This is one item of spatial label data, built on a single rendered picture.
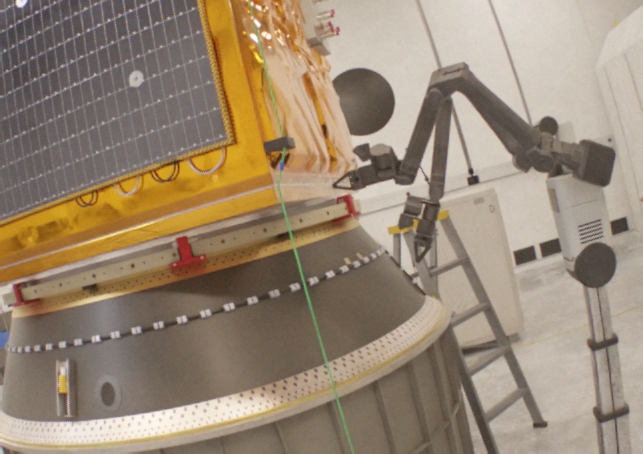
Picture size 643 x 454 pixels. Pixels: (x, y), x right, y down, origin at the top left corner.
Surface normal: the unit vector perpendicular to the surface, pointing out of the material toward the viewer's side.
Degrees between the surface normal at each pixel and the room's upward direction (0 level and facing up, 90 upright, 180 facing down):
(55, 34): 90
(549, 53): 90
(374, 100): 90
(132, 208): 94
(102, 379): 62
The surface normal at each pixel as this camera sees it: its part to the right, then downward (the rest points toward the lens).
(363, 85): -0.14, 0.04
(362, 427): 0.60, -0.15
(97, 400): -0.21, -0.43
